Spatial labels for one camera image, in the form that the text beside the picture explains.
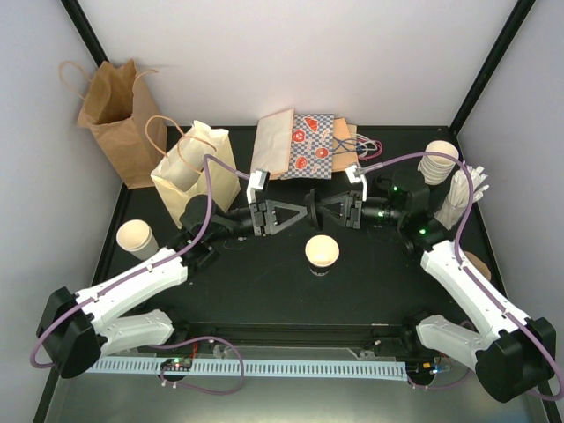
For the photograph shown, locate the cream paper bag with handles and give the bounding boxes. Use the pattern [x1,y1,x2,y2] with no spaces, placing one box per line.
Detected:
[150,121,241,226]

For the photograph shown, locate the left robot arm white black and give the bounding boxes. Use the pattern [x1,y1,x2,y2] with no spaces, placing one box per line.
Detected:
[36,195,308,379]

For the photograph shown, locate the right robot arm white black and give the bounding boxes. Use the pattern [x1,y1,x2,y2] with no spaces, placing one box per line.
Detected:
[311,171,563,403]

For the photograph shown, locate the brown flat paper bag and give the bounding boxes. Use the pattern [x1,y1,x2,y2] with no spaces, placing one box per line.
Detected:
[331,118,359,174]

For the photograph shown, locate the blue checkered paper bag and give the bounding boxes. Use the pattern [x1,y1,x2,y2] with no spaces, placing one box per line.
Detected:
[279,114,334,180]

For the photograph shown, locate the white flat paper bag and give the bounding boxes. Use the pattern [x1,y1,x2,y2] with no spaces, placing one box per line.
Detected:
[250,108,294,180]

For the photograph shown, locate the stack of white paper cups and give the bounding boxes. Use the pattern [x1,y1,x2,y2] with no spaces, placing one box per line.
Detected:
[418,140,459,186]

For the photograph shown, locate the glass of wrapped stirrers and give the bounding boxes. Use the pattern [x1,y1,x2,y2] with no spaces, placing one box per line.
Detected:
[434,165,489,230]

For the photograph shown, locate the left stack of paper cups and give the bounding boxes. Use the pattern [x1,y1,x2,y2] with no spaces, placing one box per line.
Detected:
[116,219,160,261]

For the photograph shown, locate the small circuit board with LEDs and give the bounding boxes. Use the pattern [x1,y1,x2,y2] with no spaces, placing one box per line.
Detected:
[160,358,193,372]

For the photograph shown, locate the standing brown paper bag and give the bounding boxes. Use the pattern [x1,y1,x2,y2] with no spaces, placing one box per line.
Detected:
[58,59,167,189]

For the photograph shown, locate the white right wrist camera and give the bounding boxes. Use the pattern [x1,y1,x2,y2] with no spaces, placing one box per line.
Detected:
[345,164,367,202]

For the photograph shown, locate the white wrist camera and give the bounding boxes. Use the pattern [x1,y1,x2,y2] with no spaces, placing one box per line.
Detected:
[246,168,270,204]
[345,164,367,202]

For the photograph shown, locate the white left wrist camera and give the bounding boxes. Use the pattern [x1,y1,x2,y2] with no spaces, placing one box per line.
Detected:
[246,168,270,204]

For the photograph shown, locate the coloured bag handle cords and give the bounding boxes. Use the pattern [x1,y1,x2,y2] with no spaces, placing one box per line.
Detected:
[332,131,384,160]

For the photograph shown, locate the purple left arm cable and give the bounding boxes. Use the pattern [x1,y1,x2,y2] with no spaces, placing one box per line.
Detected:
[29,153,252,367]

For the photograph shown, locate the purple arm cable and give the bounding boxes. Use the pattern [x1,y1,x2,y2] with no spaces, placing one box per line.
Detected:
[360,152,564,402]
[29,153,252,367]

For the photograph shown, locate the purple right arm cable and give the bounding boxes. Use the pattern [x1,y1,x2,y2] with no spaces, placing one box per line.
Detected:
[360,152,564,402]

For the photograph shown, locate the light blue slotted cable duct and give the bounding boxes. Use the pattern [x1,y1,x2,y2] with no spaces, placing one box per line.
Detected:
[87,356,407,382]

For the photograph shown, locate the purple cable loop at front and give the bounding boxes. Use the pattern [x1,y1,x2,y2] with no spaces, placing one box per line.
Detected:
[158,336,246,394]

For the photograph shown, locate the black left frame post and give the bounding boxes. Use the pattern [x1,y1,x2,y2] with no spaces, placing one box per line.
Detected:
[61,0,109,67]

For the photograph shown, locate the black frame post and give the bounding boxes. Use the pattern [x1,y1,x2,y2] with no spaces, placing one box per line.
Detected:
[449,0,536,136]
[61,0,109,67]

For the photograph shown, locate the black right frame post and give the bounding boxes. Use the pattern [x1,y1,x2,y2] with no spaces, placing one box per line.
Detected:
[449,0,536,136]

